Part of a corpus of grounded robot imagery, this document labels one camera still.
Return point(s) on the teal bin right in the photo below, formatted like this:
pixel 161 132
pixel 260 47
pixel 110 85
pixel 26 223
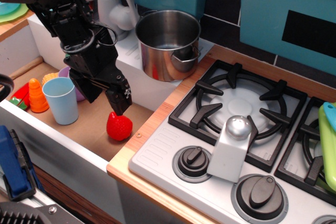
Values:
pixel 303 29

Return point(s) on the black left burner grate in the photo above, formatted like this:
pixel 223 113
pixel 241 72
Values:
pixel 226 90

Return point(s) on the orange toy carrot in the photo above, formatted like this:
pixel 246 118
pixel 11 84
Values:
pixel 38 101

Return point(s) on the stainless steel pot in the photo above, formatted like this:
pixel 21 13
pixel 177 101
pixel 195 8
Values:
pixel 168 44

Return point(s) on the yellow toy corn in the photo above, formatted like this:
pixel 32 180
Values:
pixel 49 77

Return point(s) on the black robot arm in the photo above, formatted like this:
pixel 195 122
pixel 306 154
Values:
pixel 54 12

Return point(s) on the light blue plastic cup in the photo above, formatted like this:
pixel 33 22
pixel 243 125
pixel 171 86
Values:
pixel 61 97

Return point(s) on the black burner grate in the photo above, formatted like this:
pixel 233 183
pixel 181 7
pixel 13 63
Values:
pixel 302 162
pixel 226 90

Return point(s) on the left stove knob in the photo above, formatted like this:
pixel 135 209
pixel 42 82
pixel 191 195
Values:
pixel 190 164

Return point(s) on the grey toy faucet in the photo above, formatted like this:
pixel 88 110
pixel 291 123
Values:
pixel 121 19

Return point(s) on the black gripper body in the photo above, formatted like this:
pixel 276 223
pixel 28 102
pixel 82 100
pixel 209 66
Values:
pixel 91 54

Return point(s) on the white toy sink basin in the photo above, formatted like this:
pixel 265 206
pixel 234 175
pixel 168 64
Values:
pixel 71 161

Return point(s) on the middle stove knob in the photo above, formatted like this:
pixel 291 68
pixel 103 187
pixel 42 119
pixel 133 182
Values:
pixel 259 199

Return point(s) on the purple plastic bowl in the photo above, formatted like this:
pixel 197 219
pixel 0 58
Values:
pixel 64 72

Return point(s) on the stove knob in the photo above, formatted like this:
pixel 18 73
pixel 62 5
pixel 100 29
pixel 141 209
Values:
pixel 190 164
pixel 259 199

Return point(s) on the white toy stove top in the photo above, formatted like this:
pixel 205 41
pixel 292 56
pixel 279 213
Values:
pixel 153 162

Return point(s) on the blue clamp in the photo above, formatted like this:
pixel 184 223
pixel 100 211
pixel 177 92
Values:
pixel 18 182

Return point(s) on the blue plastic utensil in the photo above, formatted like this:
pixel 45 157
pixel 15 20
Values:
pixel 330 110

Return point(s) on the green and blue plates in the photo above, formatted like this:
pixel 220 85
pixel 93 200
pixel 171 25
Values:
pixel 12 11

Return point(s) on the black right burner grate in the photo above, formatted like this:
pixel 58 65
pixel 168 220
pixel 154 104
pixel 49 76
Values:
pixel 302 162

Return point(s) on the white salt shaker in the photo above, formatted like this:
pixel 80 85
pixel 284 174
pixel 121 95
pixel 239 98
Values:
pixel 230 149

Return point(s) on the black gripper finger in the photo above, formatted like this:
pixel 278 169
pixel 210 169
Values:
pixel 120 101

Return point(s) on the green plastic plate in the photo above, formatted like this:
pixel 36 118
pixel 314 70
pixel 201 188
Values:
pixel 327 138

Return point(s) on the red toy pepper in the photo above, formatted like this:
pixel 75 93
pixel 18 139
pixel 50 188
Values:
pixel 21 97

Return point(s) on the red toy strawberry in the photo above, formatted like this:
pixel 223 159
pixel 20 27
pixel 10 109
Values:
pixel 118 127

